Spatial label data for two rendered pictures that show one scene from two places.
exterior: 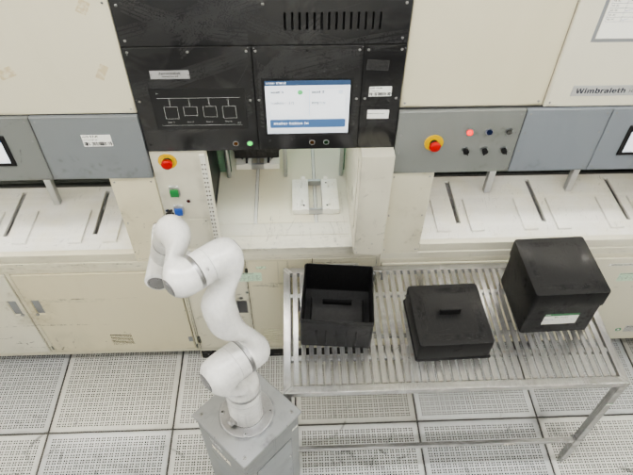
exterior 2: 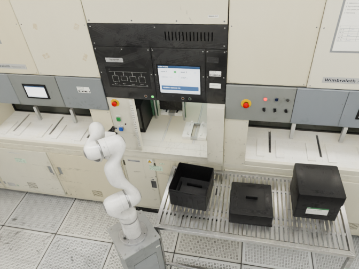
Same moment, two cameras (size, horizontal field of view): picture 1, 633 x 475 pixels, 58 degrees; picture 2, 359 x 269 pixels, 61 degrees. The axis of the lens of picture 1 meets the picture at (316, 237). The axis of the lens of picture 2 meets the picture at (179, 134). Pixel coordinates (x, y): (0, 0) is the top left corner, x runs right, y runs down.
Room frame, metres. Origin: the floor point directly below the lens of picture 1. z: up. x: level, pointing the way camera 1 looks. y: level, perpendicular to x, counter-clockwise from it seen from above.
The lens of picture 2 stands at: (-0.10, -0.48, 2.63)
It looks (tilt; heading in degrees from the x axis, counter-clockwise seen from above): 40 degrees down; 18
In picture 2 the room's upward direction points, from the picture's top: 5 degrees counter-clockwise
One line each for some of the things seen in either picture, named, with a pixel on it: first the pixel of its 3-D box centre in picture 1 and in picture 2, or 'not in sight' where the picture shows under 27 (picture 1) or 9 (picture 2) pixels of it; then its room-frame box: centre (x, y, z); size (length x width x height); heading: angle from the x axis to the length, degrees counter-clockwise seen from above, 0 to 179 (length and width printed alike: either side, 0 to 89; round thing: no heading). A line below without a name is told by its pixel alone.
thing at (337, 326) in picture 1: (337, 304); (192, 186); (1.34, -0.09, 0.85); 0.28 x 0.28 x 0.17; 87
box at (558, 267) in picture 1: (551, 285); (314, 191); (1.43, -0.94, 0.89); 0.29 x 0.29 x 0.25; 4
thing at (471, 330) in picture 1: (447, 318); (250, 201); (1.30, -0.52, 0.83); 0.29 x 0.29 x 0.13; 4
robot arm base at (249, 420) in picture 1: (244, 401); (131, 225); (0.93, 0.24, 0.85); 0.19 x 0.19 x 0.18
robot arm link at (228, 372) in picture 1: (230, 375); (120, 208); (0.90, 0.27, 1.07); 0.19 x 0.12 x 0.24; 133
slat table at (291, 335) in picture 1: (429, 368); (246, 232); (1.33, -0.52, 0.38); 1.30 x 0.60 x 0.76; 93
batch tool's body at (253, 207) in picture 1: (277, 164); (179, 113); (2.05, 0.18, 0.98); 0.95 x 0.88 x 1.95; 3
